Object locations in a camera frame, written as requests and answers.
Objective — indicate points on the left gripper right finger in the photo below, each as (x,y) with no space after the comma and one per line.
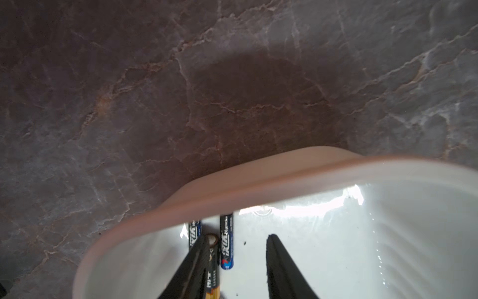
(285,281)

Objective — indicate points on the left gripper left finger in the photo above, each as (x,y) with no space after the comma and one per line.
(189,280)

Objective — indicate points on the black gold AA battery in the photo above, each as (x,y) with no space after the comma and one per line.
(212,283)

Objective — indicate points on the white oval storage tray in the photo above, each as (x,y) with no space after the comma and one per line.
(383,227)

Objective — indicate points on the black battery tray left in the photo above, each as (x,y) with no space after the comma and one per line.
(194,232)

